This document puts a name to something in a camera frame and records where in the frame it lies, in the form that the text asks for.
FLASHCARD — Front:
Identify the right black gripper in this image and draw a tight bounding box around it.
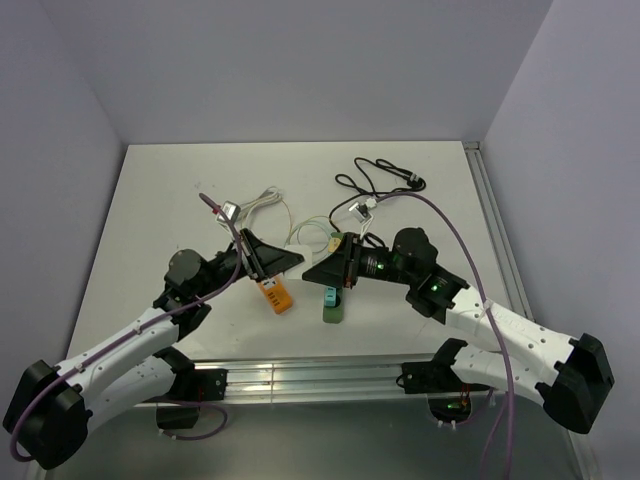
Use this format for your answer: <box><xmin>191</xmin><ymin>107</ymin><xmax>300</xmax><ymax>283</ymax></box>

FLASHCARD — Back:
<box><xmin>303</xmin><ymin>231</ymin><xmax>417</xmax><ymax>287</ymax></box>

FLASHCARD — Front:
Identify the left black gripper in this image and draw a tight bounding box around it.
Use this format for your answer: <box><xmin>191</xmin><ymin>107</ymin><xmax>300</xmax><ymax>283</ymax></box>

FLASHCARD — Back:
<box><xmin>195</xmin><ymin>228</ymin><xmax>304</xmax><ymax>298</ymax></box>

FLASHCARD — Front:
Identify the teal plug adapter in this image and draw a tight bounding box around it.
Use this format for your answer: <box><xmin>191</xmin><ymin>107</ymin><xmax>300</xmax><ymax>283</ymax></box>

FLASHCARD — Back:
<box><xmin>323</xmin><ymin>287</ymin><xmax>340</xmax><ymax>309</ymax></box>

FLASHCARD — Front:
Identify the yellow plug adapter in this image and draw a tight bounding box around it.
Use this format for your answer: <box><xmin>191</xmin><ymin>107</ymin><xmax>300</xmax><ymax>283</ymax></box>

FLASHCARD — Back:
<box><xmin>327</xmin><ymin>236</ymin><xmax>342</xmax><ymax>253</ymax></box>

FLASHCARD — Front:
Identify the orange rectangular block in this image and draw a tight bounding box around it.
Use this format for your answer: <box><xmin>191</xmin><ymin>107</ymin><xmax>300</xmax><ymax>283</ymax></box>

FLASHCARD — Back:
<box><xmin>258</xmin><ymin>276</ymin><xmax>294</xmax><ymax>315</ymax></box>

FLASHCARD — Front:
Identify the white charger block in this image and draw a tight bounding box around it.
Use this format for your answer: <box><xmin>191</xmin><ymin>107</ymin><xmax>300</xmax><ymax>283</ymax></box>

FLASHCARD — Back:
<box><xmin>283</xmin><ymin>244</ymin><xmax>313</xmax><ymax>280</ymax></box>

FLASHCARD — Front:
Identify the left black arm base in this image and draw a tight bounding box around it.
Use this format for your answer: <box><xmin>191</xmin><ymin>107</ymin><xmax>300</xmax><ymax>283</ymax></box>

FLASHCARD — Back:
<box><xmin>155</xmin><ymin>368</ymin><xmax>229</xmax><ymax>441</ymax></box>

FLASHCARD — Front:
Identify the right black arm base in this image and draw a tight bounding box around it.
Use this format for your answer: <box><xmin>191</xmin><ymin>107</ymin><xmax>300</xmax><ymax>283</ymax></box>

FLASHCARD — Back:
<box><xmin>395</xmin><ymin>361</ymin><xmax>494</xmax><ymax>430</ymax></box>

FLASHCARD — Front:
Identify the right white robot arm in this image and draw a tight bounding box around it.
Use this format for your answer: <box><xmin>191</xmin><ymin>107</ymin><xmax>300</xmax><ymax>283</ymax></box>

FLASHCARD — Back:
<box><xmin>302</xmin><ymin>228</ymin><xmax>615</xmax><ymax>434</ymax></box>

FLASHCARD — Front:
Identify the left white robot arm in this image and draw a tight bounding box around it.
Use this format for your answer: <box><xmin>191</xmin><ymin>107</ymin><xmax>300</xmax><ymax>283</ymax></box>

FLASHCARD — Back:
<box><xmin>3</xmin><ymin>229</ymin><xmax>305</xmax><ymax>470</ymax></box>

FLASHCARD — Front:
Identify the green power strip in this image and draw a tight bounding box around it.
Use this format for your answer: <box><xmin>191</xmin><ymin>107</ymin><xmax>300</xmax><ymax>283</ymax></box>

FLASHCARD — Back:
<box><xmin>322</xmin><ymin>295</ymin><xmax>344</xmax><ymax>324</ymax></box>

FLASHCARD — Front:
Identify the light blue thin cable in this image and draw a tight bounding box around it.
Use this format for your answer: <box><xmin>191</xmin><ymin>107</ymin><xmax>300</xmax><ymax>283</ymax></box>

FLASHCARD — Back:
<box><xmin>292</xmin><ymin>215</ymin><xmax>334</xmax><ymax>246</ymax></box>

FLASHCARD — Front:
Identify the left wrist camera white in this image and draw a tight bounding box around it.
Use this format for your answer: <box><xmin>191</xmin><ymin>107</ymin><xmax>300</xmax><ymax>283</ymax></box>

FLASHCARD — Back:
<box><xmin>216</xmin><ymin>201</ymin><xmax>241</xmax><ymax>224</ymax></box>

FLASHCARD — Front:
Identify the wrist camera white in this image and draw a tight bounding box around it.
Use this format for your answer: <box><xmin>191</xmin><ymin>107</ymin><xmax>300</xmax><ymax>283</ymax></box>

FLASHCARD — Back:
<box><xmin>216</xmin><ymin>201</ymin><xmax>241</xmax><ymax>224</ymax></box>
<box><xmin>348</xmin><ymin>197</ymin><xmax>377</xmax><ymax>239</ymax></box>

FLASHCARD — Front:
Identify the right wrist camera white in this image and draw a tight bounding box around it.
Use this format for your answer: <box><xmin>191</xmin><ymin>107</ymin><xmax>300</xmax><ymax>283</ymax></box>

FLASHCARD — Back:
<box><xmin>348</xmin><ymin>197</ymin><xmax>377</xmax><ymax>239</ymax></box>

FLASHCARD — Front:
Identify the aluminium rail frame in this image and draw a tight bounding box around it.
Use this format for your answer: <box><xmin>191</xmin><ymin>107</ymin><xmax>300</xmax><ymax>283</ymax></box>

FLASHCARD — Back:
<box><xmin>29</xmin><ymin>141</ymin><xmax>601</xmax><ymax>480</ymax></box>

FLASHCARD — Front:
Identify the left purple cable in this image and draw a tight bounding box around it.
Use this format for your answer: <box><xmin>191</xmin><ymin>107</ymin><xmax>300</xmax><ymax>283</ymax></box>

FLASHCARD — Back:
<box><xmin>9</xmin><ymin>193</ymin><xmax>256</xmax><ymax>462</ymax></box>

